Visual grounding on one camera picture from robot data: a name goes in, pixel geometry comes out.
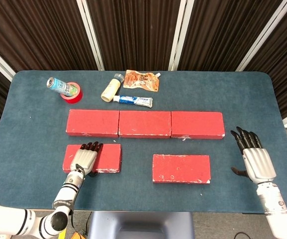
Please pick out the orange object on floor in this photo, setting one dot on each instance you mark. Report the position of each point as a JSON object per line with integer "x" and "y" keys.
{"x": 79, "y": 236}

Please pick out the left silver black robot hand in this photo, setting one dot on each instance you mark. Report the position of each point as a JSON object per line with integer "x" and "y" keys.
{"x": 84, "y": 158}

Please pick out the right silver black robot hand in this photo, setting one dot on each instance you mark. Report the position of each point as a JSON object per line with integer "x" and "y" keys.
{"x": 258, "y": 161}

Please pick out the red foam brick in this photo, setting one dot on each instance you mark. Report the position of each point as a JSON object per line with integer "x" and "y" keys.
{"x": 92, "y": 123}
{"x": 180, "y": 168}
{"x": 144, "y": 123}
{"x": 198, "y": 124}
{"x": 111, "y": 156}

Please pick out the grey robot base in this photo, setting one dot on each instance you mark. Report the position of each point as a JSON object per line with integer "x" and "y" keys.
{"x": 140, "y": 226}

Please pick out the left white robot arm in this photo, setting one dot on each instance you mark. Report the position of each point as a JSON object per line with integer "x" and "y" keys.
{"x": 63, "y": 196}

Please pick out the blue white drink can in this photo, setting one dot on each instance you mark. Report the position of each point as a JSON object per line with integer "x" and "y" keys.
{"x": 58, "y": 85}

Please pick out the blue felt table cover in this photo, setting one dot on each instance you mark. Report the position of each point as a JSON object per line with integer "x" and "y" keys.
{"x": 133, "y": 194}

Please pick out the cream plastic bottle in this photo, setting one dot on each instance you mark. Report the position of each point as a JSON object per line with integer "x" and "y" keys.
{"x": 111, "y": 89}

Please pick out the red tape roll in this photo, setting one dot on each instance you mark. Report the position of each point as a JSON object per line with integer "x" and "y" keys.
{"x": 74, "y": 99}

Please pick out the blue white toothpaste tube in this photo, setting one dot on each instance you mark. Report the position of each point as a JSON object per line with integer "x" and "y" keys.
{"x": 133, "y": 100}

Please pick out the orange spouted pouch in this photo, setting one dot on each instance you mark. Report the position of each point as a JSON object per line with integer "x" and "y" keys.
{"x": 140, "y": 81}

